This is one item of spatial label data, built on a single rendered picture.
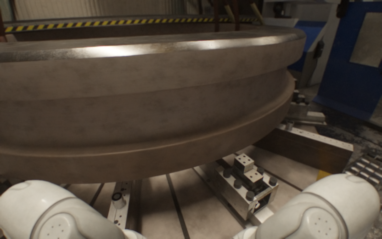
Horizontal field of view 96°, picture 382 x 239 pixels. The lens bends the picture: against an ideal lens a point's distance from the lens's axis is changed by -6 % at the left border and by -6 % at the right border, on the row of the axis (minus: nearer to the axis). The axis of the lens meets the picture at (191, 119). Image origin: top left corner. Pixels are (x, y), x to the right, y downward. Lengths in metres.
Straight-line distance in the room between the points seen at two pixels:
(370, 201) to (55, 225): 0.66
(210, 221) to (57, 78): 1.58
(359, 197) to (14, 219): 0.75
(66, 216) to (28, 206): 0.13
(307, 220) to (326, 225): 0.03
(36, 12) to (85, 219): 3.94
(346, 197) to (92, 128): 1.34
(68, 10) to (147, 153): 3.31
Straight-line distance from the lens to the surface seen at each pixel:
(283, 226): 0.45
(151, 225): 1.87
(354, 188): 0.58
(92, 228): 0.45
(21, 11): 4.23
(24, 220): 0.54
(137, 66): 1.06
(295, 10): 5.71
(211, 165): 2.11
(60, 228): 0.43
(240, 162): 1.62
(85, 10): 4.15
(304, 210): 0.44
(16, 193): 0.60
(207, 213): 1.90
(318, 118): 3.68
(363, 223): 0.57
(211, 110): 1.47
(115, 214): 1.54
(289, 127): 2.49
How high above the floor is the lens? 1.89
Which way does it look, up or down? 29 degrees down
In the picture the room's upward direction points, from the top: 1 degrees counter-clockwise
